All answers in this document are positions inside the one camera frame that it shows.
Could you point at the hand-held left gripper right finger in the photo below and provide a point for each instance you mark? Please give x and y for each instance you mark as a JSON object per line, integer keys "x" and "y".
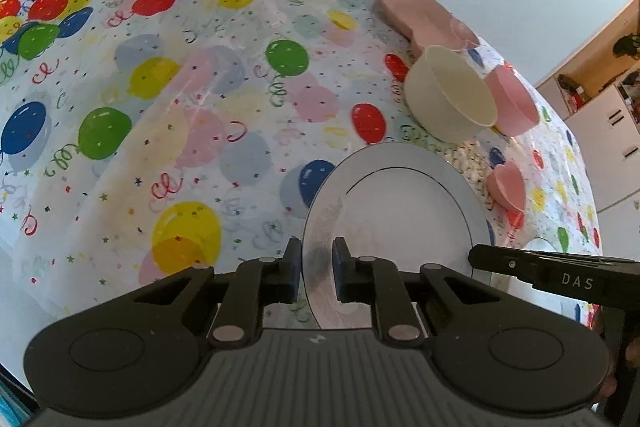
{"x": 340, "y": 274}

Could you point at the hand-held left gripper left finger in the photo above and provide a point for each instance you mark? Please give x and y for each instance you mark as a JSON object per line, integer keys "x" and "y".
{"x": 294, "y": 274}

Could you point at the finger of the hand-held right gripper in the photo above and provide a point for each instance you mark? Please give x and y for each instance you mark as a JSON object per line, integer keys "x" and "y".
{"x": 500, "y": 263}

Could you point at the white plate with dark rim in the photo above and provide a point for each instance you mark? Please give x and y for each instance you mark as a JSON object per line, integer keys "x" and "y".
{"x": 400, "y": 217}

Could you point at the small pink bowl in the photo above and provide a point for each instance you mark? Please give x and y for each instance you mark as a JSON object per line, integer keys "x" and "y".
{"x": 507, "y": 187}

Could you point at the white drawer cabinet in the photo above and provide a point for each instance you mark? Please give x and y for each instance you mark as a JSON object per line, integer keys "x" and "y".
{"x": 612, "y": 147}

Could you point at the cream bowl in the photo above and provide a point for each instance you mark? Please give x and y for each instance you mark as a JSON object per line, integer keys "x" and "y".
{"x": 460, "y": 92}

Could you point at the balloon print tablecloth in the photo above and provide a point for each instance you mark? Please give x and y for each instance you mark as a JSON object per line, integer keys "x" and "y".
{"x": 210, "y": 117}

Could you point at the wooden shelf unit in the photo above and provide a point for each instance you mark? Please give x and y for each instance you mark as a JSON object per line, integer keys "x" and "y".
{"x": 600, "y": 57}

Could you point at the small translucent pink cup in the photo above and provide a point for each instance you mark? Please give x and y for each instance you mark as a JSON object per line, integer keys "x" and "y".
{"x": 464, "y": 34}

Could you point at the pink plate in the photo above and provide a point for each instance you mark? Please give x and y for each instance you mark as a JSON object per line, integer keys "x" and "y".
{"x": 410, "y": 9}

